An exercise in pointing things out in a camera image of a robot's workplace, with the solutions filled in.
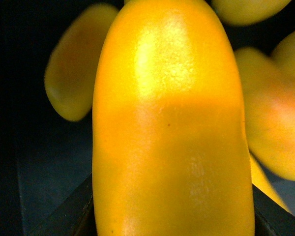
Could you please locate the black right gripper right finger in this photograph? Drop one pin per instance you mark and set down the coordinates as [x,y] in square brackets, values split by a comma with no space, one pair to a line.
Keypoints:
[270,218]

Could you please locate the yellow mango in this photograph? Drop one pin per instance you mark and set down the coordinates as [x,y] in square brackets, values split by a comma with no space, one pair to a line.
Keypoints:
[70,73]
[247,12]
[269,98]
[170,156]

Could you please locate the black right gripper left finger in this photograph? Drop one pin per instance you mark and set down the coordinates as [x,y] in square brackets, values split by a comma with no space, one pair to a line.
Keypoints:
[74,217]

